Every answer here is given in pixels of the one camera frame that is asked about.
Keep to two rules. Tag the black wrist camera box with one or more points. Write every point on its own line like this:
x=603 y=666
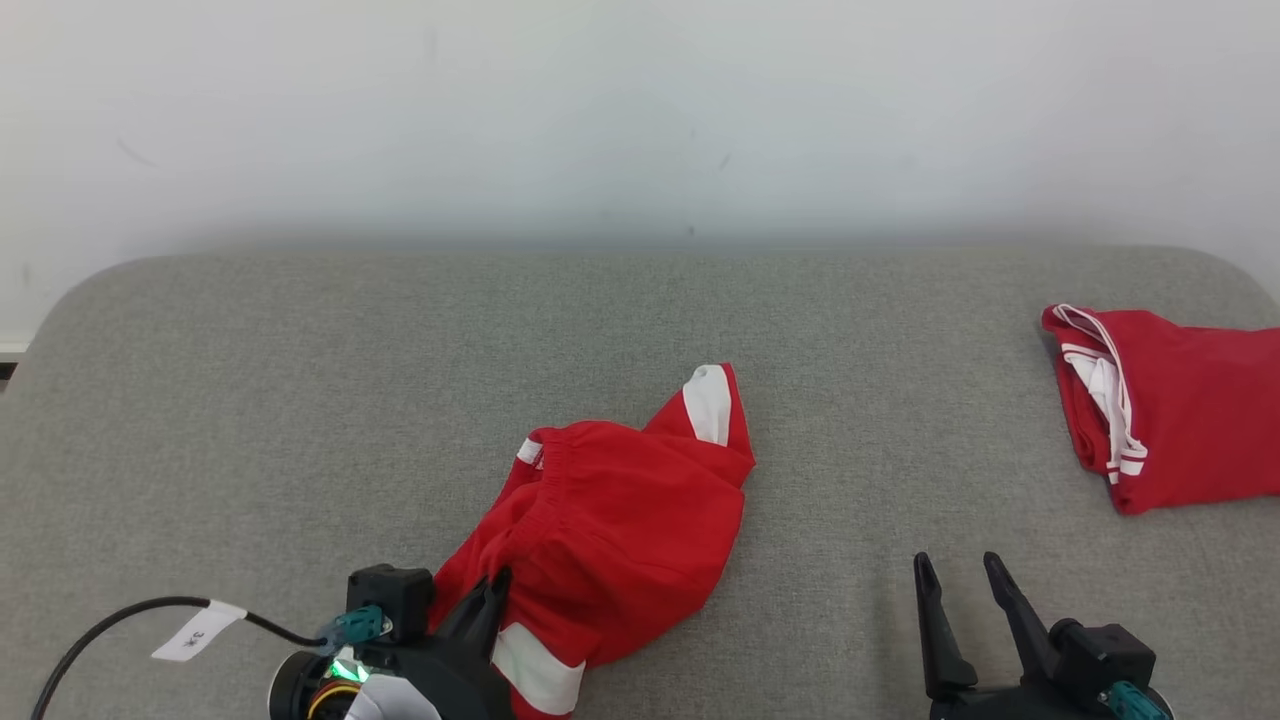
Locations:
x=392 y=598
x=1105 y=655

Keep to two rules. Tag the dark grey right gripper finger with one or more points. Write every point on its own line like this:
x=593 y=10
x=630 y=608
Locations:
x=1020 y=620
x=940 y=630

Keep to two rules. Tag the red jersey with white sleeves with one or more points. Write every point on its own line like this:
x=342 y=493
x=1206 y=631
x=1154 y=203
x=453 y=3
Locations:
x=1190 y=420

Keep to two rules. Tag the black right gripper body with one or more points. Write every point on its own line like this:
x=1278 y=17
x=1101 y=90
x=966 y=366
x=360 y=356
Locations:
x=1010 y=705

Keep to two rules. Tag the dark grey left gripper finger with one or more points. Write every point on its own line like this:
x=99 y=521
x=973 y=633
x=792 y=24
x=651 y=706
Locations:
x=480 y=615

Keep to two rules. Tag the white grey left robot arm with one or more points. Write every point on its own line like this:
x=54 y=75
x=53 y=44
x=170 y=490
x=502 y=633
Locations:
x=295 y=695

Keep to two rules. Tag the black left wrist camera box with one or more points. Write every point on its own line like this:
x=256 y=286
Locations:
x=392 y=598

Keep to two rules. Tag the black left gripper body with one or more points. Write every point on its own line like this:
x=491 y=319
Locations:
x=460 y=685

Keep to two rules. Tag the white and black wall baseboard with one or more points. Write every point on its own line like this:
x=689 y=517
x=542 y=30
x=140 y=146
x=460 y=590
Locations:
x=10 y=362

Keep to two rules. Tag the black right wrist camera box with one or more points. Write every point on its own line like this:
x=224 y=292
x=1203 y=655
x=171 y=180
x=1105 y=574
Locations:
x=1105 y=655

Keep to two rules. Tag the red shorts with white trim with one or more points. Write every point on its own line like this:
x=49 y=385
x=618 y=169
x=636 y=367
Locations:
x=620 y=520

